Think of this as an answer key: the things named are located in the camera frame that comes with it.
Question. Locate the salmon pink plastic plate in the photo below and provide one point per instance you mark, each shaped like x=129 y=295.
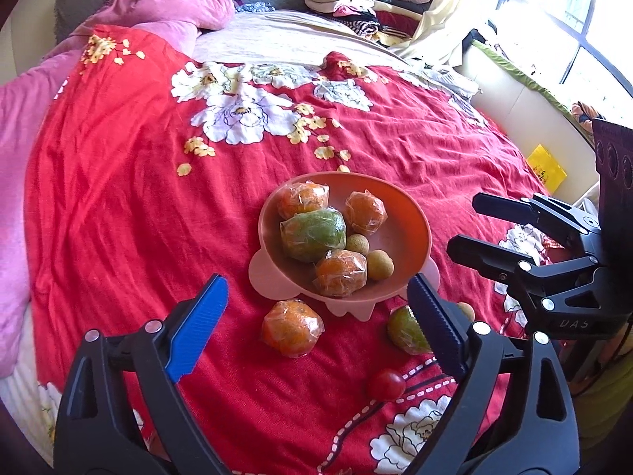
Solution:
x=400 y=237

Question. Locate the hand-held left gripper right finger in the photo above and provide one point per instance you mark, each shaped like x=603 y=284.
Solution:
x=440 y=326

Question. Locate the pile of folded clothes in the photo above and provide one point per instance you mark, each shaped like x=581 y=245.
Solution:
x=376 y=15

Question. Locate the green-trimmed window bench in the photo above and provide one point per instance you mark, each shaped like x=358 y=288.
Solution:
x=504 y=104

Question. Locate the yellow paper bag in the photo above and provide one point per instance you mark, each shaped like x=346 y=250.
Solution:
x=546 y=168

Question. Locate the person's right forearm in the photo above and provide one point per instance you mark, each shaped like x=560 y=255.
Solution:
x=606 y=405

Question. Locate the cream curtain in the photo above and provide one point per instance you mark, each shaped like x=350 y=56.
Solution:
x=460 y=5

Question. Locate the white striped cloth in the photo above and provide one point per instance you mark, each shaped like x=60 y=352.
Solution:
x=445 y=79

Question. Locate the pink velvet quilt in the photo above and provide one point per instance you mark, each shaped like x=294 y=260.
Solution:
x=20 y=158

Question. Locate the black garment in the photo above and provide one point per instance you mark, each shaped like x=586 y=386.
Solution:
x=479 y=39

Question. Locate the plastic-wrapped green citrus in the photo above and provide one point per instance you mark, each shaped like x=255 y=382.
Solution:
x=403 y=331
x=313 y=235

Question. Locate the red cherry tomato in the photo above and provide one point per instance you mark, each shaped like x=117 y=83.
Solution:
x=386 y=384

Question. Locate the white bed sheet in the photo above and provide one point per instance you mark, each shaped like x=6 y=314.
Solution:
x=20 y=405

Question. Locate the red floral blanket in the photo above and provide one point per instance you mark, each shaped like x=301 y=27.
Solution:
x=148 y=208

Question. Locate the orange patterned cloth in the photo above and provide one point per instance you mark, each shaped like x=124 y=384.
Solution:
x=587 y=116

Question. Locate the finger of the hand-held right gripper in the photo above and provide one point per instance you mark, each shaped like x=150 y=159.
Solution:
x=484 y=257
x=499 y=208

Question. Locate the dark patterned cloth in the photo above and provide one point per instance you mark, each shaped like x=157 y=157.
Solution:
x=252 y=6

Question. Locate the plastic-wrapped orange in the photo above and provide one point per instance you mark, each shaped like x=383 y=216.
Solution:
x=365 y=212
x=292 y=329
x=341 y=272
x=304 y=197

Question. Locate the window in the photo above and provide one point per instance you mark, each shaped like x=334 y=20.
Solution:
x=583 y=10

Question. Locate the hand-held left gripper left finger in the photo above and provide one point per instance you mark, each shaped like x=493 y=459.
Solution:
x=198 y=326

